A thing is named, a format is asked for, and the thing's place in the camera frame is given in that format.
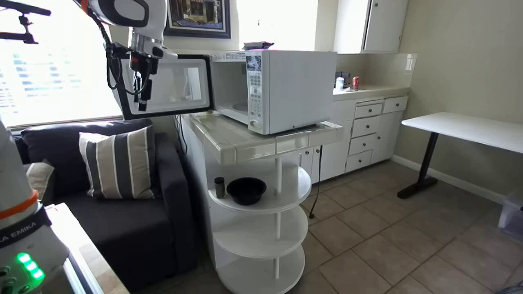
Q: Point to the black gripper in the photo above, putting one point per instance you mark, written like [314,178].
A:
[142,67]

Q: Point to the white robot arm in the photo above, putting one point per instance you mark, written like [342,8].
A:
[31,253]

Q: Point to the microwave door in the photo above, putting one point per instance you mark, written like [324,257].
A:
[180,85]

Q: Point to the white microwave oven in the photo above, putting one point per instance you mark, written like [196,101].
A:
[273,92]

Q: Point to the striped cushion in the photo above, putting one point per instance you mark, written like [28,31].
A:
[120,167]

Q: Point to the framed picture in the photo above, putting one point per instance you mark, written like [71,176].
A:
[198,18]

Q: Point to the small dark cup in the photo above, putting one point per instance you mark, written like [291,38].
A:
[219,186]

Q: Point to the white cushion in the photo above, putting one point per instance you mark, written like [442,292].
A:
[40,176]

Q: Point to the black bowl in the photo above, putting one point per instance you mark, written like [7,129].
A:
[247,191]

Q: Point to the dark blue sofa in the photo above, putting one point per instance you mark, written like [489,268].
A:
[144,240]

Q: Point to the white round shelf unit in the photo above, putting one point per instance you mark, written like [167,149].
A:
[259,248]

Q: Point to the blue white bottle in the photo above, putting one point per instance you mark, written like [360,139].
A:
[340,83]

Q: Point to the red can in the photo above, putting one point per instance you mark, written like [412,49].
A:
[355,82]

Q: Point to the white upper cabinet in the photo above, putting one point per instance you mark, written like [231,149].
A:
[370,26]

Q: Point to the white drawer cabinet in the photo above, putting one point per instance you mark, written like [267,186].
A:
[371,121]

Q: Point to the white desk with black leg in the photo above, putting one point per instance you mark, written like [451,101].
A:
[491,132]

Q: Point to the black camera on stand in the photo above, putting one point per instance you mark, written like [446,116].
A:
[25,10]

